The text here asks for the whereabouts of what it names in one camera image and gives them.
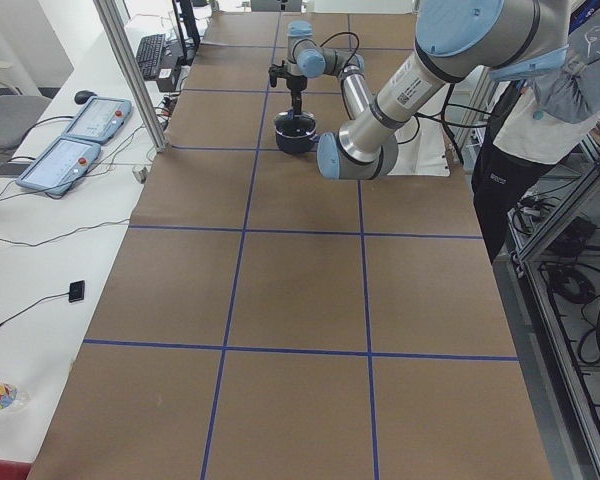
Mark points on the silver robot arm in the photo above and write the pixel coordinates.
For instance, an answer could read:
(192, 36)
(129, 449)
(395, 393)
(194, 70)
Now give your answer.
(514, 39)

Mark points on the red yellow drink bottle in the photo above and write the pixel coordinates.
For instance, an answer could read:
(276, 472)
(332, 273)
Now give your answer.
(12, 398)

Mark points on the far blue teach pendant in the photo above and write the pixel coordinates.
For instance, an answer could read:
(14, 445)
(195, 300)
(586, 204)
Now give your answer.
(99, 119)

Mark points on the grey office chair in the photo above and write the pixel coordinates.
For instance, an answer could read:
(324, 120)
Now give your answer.
(18, 113)

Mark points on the glass pot lid blue knob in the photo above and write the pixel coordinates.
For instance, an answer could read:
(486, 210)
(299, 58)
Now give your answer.
(295, 127)

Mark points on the black keyboard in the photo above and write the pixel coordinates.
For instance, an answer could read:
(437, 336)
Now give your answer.
(149, 55)

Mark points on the dark blue saucepan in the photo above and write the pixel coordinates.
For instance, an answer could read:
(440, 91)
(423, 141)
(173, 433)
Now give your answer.
(296, 146)

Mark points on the blue teach pendant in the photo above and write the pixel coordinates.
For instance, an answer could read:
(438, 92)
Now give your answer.
(59, 166)
(99, 119)

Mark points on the black computer mouse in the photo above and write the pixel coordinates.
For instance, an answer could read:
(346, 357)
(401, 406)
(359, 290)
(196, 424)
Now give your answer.
(82, 96)

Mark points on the aluminium frame post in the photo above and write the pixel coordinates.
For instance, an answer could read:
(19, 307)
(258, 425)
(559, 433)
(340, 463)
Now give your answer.
(114, 28)

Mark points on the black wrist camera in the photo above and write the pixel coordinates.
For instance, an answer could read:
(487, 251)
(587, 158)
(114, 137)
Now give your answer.
(277, 72)

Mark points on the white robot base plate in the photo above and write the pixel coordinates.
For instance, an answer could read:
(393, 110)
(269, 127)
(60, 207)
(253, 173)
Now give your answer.
(422, 150)

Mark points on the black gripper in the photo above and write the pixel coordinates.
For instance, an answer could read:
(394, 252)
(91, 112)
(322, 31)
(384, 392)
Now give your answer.
(296, 86)

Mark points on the small black device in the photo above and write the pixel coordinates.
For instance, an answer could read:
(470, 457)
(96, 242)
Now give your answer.
(76, 291)

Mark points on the near blue teach pendant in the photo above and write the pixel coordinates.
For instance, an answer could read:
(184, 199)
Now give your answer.
(59, 166)

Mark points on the person in grey jacket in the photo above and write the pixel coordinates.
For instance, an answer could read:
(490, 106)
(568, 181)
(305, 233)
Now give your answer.
(533, 127)

